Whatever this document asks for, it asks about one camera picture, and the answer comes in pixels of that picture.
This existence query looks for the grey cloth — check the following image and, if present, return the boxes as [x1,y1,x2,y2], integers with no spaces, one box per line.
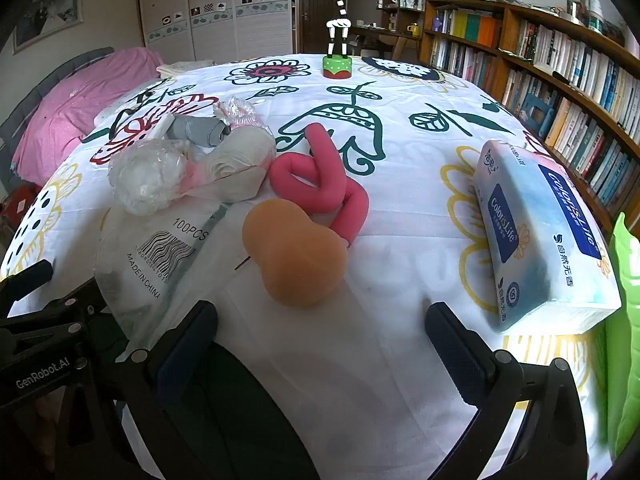
[167,114,232,148]

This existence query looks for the rows of shelved books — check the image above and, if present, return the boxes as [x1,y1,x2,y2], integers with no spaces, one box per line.
[430,7,640,211]

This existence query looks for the red box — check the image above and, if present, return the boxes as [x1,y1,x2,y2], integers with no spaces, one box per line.
[0,182,43,231]

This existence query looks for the green leaf-shaped plate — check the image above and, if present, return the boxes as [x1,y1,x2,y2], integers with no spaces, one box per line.
[604,211,640,461]

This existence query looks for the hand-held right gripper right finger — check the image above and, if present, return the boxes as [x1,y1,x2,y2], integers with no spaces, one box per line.
[424,301,591,480]

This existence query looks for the blue white tissue pack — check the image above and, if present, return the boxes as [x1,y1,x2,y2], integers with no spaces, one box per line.
[472,139,622,335]

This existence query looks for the cream folded cloth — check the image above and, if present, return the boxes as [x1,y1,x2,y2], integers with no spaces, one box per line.
[156,60,216,79]

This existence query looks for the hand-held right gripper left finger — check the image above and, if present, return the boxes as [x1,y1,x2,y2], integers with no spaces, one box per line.
[65,301,220,480]

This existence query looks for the dark wooden door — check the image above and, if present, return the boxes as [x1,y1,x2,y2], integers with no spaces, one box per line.
[299,0,351,55]

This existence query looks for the wooden desk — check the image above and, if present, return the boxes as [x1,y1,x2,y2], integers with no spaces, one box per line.
[350,24,426,61]

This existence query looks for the grey bed headboard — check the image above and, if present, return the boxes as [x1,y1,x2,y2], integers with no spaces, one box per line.
[0,46,116,161]

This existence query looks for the small wooden shelf unit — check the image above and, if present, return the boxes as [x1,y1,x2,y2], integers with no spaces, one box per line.
[377,0,433,36]

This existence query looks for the floral printed bedsheet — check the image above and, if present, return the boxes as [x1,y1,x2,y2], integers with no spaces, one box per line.
[0,52,623,480]

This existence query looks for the stack of paper cups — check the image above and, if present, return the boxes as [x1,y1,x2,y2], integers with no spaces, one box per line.
[585,0,608,36]

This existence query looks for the clear cotton swab bag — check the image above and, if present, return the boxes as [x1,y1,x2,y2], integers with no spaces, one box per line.
[92,200,236,356]

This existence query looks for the beige cotton pads bag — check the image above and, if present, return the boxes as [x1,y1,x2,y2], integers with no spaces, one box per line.
[187,126,277,206]

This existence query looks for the white sliding-door wardrobe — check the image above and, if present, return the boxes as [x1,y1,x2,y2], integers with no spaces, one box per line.
[136,0,296,63]

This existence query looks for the orange gourd-shaped sponge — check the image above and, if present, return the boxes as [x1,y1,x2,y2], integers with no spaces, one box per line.
[242,199,347,307]

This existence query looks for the pink scrunchie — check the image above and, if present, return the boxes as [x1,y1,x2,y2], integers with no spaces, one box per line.
[212,99,273,136]

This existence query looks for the pink quilt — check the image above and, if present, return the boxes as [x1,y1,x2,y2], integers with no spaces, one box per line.
[10,47,166,186]

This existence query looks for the framed wall photo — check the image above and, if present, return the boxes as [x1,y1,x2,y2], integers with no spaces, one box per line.
[12,0,83,56]

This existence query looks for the blue picture frame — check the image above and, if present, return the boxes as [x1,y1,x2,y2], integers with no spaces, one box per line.
[520,94,555,130]

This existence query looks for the striped giraffe toy figure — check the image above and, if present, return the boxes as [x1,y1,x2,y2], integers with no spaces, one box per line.
[316,0,353,80]

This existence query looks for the wooden bookshelf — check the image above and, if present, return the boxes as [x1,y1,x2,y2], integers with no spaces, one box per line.
[420,0,640,241]

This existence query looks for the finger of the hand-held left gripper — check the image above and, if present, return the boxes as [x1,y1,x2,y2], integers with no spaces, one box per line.
[0,276,110,343]
[0,259,54,295]

